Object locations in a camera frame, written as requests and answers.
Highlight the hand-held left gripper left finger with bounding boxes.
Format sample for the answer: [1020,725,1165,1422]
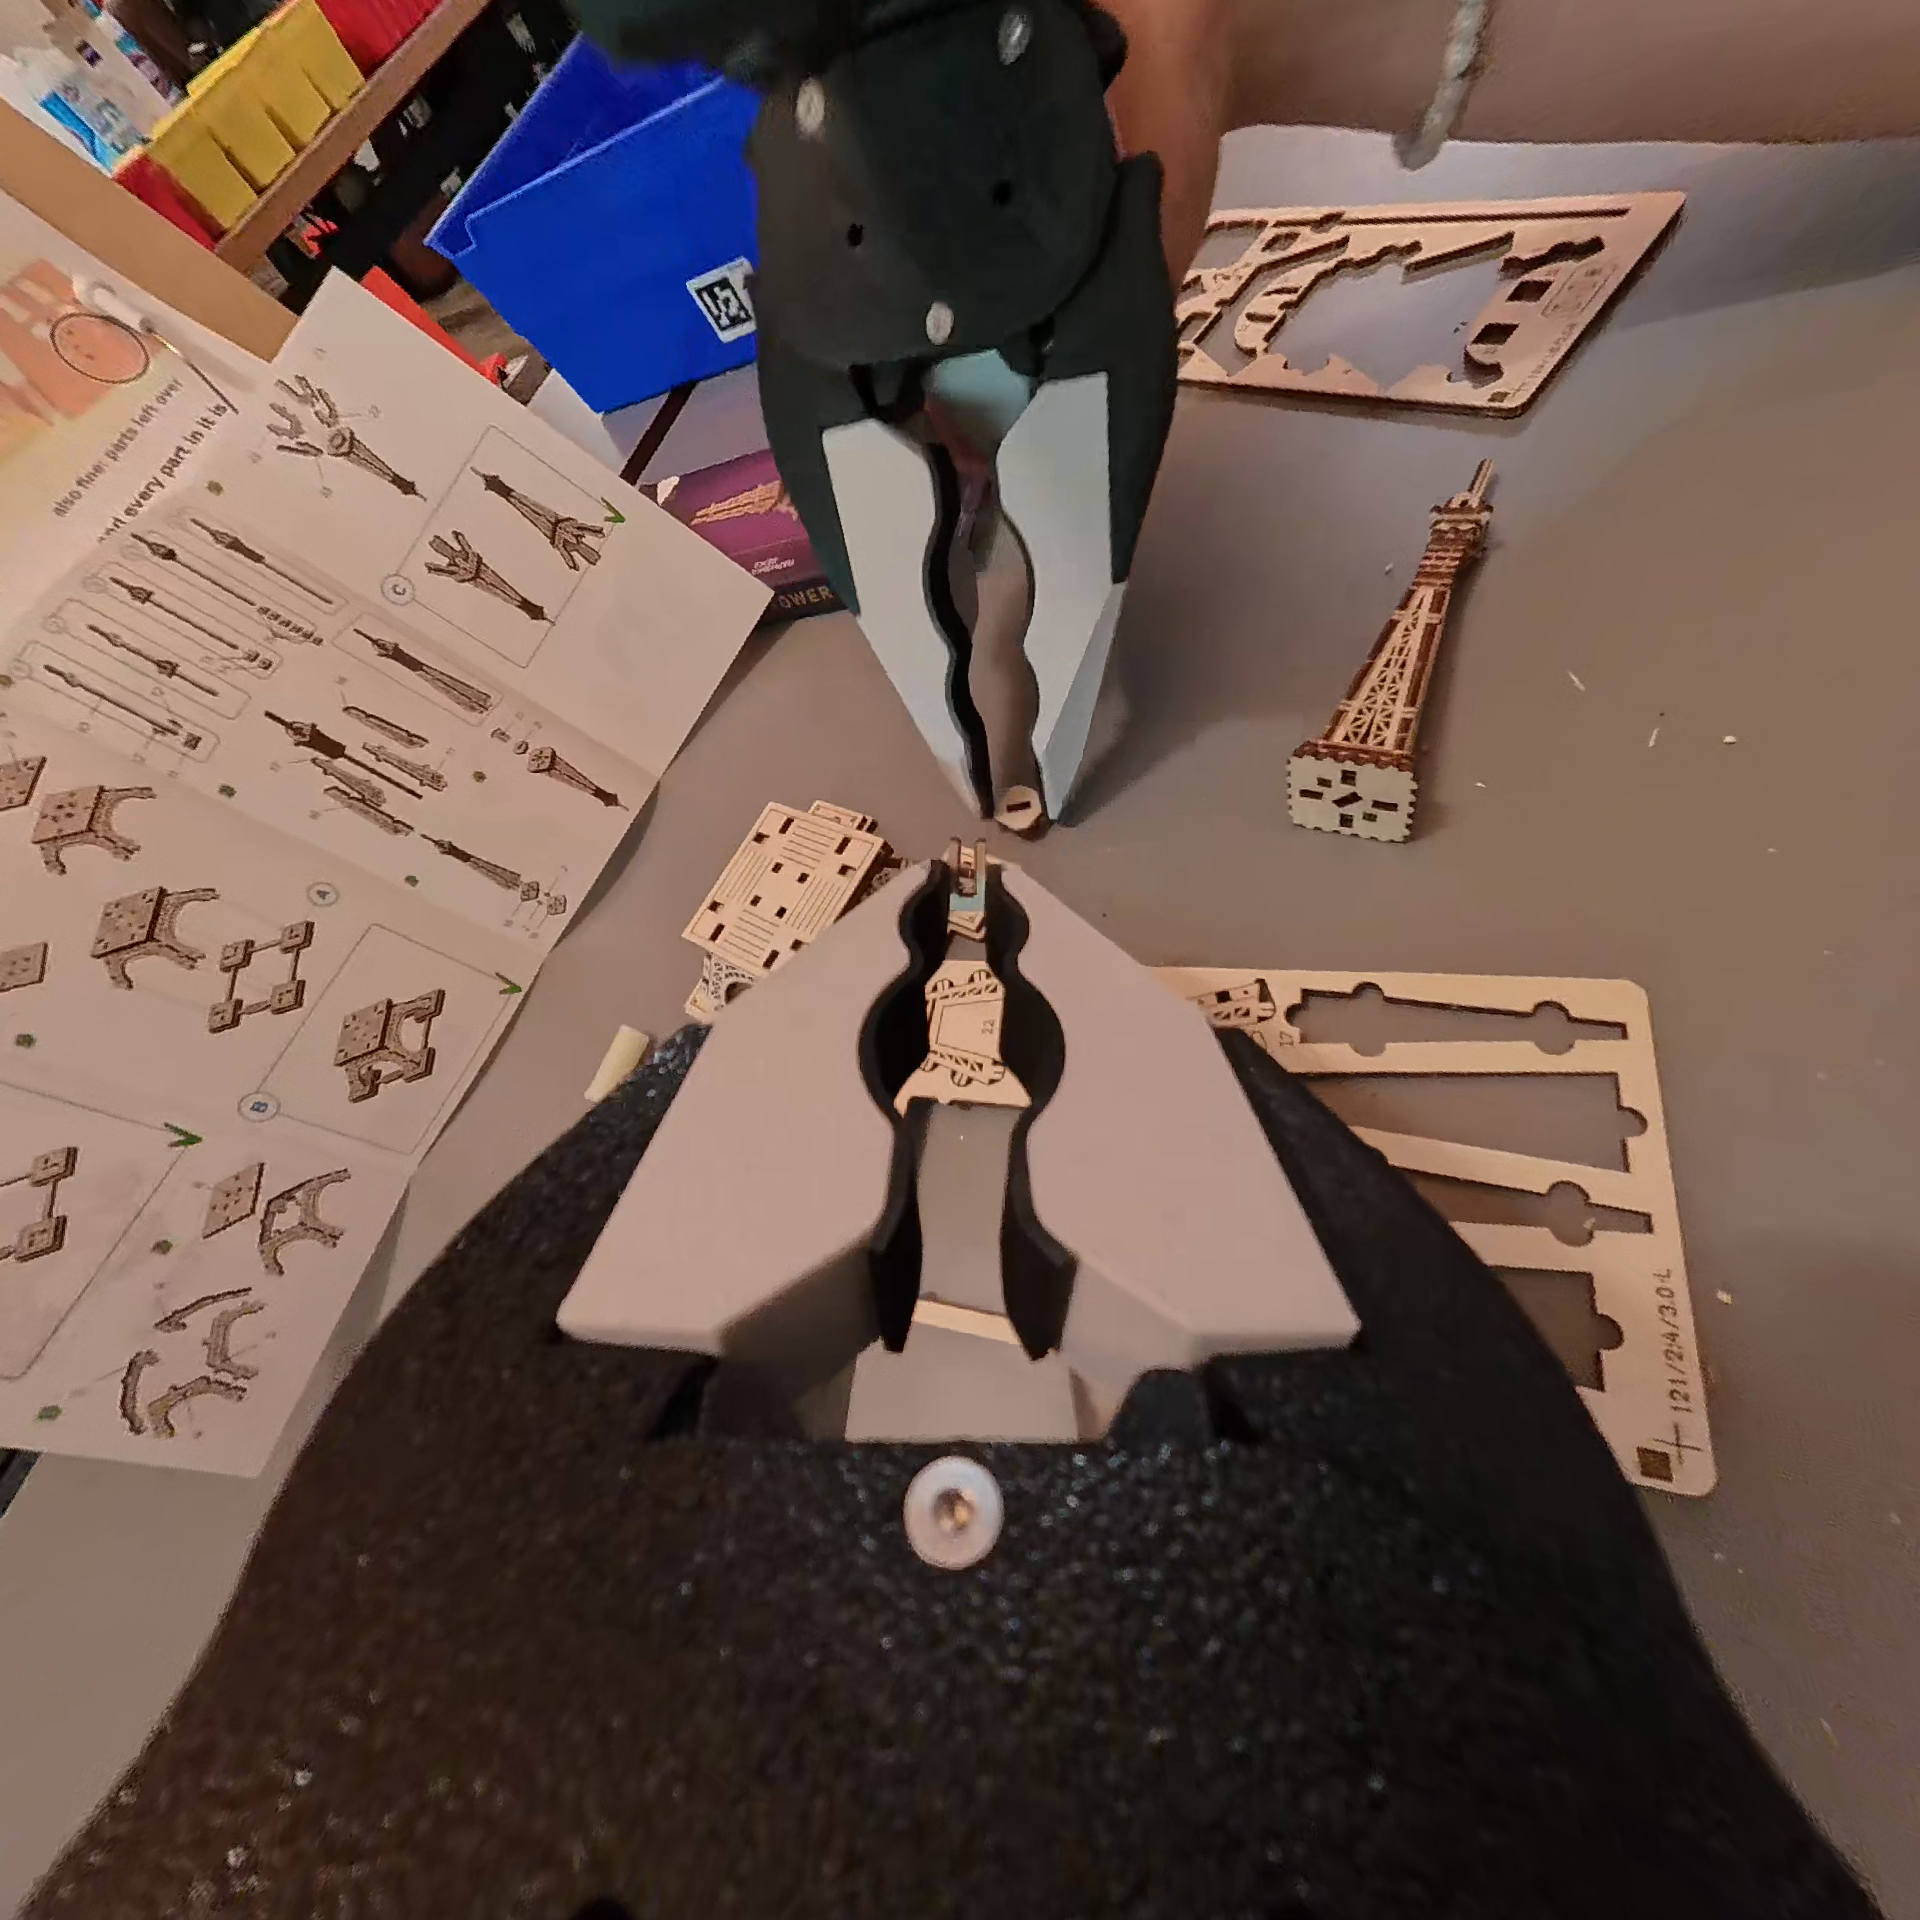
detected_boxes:
[555,862,959,1441]

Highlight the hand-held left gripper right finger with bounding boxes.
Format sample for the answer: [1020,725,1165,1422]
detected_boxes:
[969,862,1360,1441]

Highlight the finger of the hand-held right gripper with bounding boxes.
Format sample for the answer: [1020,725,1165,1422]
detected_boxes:
[824,420,999,821]
[981,373,1120,825]

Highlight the person's right forearm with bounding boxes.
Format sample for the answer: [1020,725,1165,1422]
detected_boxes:
[1442,0,1920,153]

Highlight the grey desk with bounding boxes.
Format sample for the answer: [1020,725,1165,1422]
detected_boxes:
[0,126,1920,1847]

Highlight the person's right hand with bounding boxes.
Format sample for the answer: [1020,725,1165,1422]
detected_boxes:
[1101,0,1448,285]

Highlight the purple puzzle box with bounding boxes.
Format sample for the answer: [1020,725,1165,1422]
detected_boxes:
[636,453,845,624]

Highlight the blue storage bin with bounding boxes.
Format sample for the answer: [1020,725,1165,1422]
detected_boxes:
[423,32,775,414]

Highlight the wooden sheet with slot cutouts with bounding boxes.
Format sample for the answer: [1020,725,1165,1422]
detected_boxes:
[897,961,1713,1499]

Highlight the wooden square platform piece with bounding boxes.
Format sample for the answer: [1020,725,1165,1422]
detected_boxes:
[681,798,908,961]

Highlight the wooden tower spire model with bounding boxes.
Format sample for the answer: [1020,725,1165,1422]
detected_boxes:
[1286,458,1502,841]

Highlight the orange traffic cone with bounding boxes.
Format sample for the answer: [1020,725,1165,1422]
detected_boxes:
[359,267,514,396]

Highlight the white assembly instruction sheet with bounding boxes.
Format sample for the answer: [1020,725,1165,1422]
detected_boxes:
[0,271,775,1479]

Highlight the wooden table with bins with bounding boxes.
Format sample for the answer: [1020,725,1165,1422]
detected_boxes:
[209,0,498,275]

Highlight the red storage bin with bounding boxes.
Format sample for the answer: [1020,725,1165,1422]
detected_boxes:
[320,0,453,71]

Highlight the wooden sheet with jagged cutouts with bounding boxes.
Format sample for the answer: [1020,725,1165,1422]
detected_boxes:
[1173,190,1685,414]

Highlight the yellow storage bin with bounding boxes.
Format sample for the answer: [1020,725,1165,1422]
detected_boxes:
[144,0,362,230]

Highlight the illustrated guide poster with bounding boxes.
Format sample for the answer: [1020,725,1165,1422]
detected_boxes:
[0,184,285,632]

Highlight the brown backing board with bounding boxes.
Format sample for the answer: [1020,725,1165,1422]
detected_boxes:
[0,95,302,362]

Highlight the pale beaded bracelet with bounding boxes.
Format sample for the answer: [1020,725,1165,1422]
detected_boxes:
[1396,0,1502,171]

